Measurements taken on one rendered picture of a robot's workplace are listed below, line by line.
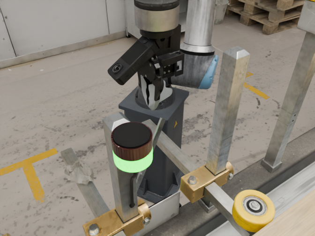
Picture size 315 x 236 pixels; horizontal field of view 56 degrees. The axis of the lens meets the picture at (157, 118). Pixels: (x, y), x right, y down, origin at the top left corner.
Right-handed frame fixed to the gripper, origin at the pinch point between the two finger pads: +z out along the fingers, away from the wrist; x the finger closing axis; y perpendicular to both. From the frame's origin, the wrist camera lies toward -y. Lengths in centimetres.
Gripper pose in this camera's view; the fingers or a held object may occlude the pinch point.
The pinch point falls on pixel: (149, 106)
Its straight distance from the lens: 72.8
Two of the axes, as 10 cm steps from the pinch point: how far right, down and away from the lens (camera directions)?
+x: -5.6, -5.2, 6.5
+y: 8.3, -3.5, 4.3
